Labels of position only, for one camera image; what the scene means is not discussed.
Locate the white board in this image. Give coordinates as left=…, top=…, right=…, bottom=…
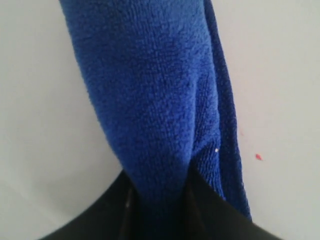
left=0, top=0, right=320, bottom=240

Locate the blue microfibre cloth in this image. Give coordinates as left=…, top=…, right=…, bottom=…
left=60, top=0, right=251, bottom=240

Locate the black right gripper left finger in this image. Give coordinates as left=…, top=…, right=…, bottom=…
left=42, top=171, right=143, bottom=240

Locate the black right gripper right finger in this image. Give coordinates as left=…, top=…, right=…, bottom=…
left=184, top=159, right=320, bottom=240

